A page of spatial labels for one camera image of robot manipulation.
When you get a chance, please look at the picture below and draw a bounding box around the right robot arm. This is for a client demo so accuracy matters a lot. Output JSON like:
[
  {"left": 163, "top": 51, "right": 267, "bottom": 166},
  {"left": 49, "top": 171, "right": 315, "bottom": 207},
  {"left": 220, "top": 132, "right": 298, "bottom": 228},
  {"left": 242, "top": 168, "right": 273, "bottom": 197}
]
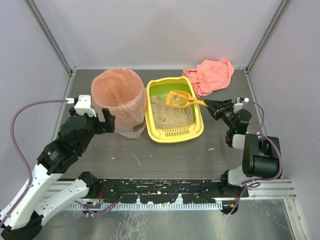
[{"left": 204, "top": 97, "right": 283, "bottom": 196}]

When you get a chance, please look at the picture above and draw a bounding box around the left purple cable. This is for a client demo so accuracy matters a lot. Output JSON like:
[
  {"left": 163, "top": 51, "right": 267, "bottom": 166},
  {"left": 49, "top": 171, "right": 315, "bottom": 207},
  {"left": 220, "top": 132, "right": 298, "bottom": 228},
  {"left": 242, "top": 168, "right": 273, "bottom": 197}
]
[{"left": 0, "top": 99, "right": 118, "bottom": 228}]

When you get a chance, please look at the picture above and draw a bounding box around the slotted cable duct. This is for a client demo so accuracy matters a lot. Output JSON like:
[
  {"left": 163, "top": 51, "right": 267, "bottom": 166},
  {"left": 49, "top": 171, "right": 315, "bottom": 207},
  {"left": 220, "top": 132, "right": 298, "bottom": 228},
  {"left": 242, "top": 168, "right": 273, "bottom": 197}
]
[{"left": 36, "top": 201, "right": 224, "bottom": 211}]

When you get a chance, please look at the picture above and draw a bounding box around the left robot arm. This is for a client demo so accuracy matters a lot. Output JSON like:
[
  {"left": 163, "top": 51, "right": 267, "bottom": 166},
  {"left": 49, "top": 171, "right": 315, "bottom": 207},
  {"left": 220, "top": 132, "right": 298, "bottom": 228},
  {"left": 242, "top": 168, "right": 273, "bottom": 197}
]
[{"left": 0, "top": 108, "right": 115, "bottom": 240}]

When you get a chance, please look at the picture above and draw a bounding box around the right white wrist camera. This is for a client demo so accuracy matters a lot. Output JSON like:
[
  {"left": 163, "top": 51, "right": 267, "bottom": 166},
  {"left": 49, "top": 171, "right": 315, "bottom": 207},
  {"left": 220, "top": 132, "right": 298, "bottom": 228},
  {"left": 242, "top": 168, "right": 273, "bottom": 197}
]
[{"left": 233, "top": 97, "right": 250, "bottom": 107}]

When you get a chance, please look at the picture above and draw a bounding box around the pink cloth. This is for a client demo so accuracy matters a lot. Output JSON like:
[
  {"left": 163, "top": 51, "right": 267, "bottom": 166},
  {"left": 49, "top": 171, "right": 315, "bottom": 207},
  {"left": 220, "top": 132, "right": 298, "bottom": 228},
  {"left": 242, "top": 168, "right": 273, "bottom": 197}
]
[{"left": 181, "top": 60, "right": 235, "bottom": 97}]

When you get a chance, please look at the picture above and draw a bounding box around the cat litter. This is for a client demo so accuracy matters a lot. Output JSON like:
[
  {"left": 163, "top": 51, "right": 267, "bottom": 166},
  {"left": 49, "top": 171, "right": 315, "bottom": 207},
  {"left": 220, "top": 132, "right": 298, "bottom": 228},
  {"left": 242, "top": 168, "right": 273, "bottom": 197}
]
[{"left": 150, "top": 94, "right": 195, "bottom": 130}]

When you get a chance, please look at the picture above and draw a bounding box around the bin with pink bag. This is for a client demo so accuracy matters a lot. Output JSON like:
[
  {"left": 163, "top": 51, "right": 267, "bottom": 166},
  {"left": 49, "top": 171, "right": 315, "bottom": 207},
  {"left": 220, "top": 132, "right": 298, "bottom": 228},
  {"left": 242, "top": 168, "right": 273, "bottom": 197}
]
[{"left": 91, "top": 68, "right": 147, "bottom": 139}]

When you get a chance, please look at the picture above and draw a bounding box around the yellow green litter box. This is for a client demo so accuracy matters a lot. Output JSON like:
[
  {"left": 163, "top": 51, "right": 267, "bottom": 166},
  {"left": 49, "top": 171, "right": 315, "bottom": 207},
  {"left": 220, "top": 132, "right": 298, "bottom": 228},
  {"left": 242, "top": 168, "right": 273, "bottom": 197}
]
[{"left": 145, "top": 76, "right": 204, "bottom": 144}]

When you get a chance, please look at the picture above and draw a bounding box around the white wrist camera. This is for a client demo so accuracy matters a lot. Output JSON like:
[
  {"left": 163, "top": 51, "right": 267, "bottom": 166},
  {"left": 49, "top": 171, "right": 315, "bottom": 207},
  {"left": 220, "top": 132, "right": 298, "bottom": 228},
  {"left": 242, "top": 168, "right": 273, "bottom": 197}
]
[
  {"left": 65, "top": 94, "right": 97, "bottom": 117},
  {"left": 233, "top": 97, "right": 250, "bottom": 107}
]

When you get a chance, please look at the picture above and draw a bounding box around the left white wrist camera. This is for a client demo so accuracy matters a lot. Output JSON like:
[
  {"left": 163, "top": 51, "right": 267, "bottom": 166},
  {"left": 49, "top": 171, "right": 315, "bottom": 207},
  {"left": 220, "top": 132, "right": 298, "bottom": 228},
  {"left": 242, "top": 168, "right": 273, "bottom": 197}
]
[{"left": 65, "top": 94, "right": 97, "bottom": 117}]

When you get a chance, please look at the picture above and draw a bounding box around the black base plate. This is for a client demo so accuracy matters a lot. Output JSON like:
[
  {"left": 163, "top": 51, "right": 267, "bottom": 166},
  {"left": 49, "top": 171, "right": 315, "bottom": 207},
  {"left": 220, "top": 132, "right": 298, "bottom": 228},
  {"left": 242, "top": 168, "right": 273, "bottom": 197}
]
[{"left": 84, "top": 178, "right": 243, "bottom": 204}]

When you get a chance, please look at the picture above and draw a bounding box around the orange litter scoop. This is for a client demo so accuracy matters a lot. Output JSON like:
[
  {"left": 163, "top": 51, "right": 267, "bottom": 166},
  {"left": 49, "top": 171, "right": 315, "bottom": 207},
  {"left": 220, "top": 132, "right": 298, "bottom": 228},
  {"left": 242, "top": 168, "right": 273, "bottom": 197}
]
[{"left": 165, "top": 90, "right": 208, "bottom": 109}]

